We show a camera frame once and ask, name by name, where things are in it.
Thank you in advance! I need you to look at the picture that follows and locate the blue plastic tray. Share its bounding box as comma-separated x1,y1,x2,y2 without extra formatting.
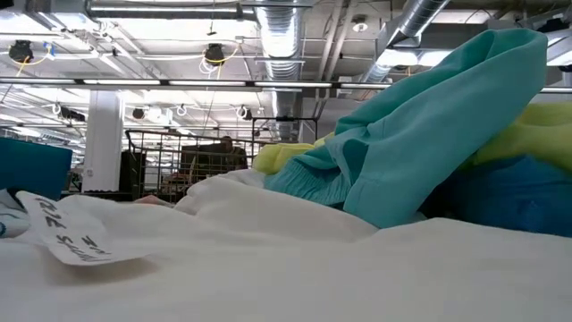
0,136,74,201

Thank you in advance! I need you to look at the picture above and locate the copper wire basket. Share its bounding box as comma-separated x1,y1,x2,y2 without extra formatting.
124,129,270,203

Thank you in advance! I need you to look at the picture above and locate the yellow shirt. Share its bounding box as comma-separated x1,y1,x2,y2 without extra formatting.
252,101,572,176

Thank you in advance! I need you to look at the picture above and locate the grey pink striped sock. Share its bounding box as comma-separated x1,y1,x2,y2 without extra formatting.
132,194,175,209

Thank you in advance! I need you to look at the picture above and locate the person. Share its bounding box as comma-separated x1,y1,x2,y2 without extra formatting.
180,135,249,181

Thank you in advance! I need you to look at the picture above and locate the teal garment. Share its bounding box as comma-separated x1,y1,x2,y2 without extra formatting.
263,28,550,230

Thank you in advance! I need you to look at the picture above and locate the blue garment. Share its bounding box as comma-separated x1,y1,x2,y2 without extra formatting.
418,154,572,239

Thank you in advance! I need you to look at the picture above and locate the white shirt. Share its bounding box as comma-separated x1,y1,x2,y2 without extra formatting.
0,168,572,322

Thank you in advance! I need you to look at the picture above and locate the long ceiling light strip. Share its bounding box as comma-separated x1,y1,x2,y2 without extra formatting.
0,76,572,95

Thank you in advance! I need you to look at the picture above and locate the black ceiling cable reel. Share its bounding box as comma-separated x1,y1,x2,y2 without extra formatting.
7,38,36,64
203,42,227,67

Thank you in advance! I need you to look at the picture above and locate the white striped sock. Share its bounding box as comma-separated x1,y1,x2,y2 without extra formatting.
0,187,33,239

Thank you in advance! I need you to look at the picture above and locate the white handwritten label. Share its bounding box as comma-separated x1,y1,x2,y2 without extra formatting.
16,191,151,267

